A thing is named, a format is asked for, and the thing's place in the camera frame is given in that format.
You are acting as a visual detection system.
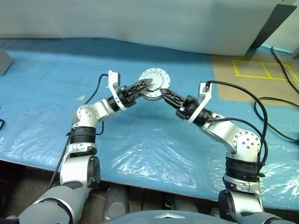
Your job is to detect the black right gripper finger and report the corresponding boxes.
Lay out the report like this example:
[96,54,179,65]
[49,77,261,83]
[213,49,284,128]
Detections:
[161,90,183,110]
[161,88,187,105]

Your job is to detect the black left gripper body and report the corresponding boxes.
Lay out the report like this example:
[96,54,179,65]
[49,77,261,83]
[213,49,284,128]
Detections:
[116,85,137,108]

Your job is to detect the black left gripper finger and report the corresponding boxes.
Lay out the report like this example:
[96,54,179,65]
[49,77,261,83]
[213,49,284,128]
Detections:
[127,78,154,95]
[132,81,152,102]

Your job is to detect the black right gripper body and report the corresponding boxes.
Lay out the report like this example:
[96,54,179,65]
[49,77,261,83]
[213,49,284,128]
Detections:
[176,95,199,121]

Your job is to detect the grey slotted rotor disc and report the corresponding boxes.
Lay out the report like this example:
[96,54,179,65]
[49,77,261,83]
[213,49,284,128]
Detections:
[138,67,171,94]

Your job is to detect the blue plastic table sheet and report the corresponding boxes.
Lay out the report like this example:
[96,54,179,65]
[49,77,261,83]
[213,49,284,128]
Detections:
[0,37,299,210]

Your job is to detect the brown cardboard sheet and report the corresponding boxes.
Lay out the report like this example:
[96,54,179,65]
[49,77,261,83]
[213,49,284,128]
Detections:
[211,48,299,109]

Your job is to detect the large white backdrop sheet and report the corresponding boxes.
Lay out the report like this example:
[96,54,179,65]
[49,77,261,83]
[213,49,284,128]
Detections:
[0,0,278,56]

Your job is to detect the yellow tape rectangle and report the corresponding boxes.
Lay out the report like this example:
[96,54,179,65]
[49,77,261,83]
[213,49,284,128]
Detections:
[232,59,299,81]

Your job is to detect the small black clasp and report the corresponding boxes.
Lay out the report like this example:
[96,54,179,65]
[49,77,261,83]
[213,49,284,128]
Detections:
[163,195,172,210]

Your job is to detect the grey rounded cylinder shape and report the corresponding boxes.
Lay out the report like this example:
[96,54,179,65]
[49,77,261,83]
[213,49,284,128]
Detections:
[104,186,130,221]
[174,197,212,214]

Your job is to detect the grey-blue robot torso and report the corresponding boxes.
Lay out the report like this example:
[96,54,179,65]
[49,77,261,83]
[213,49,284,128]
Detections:
[100,209,234,224]

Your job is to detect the dark grey slanted panel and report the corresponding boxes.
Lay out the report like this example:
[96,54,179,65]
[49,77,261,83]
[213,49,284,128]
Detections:
[249,3,298,49]

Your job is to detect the grey metal block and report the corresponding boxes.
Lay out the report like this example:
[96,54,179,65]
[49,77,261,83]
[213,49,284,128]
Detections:
[0,48,14,77]

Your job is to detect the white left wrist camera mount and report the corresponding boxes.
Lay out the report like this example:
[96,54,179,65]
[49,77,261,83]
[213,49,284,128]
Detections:
[107,70,128,111]

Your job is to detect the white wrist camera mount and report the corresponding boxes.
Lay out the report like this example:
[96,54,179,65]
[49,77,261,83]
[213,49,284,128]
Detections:
[107,70,128,111]
[188,81,213,124]

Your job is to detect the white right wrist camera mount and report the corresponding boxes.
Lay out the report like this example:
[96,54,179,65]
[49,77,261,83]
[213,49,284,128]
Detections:
[188,81,213,124]

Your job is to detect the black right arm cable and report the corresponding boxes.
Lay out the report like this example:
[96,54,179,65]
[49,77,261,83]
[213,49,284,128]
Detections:
[205,80,269,178]

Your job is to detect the looped black cable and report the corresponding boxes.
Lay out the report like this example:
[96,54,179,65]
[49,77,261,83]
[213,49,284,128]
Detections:
[254,97,299,143]

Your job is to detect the straight black cable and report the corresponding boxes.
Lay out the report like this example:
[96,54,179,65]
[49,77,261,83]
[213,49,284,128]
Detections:
[272,46,299,85]

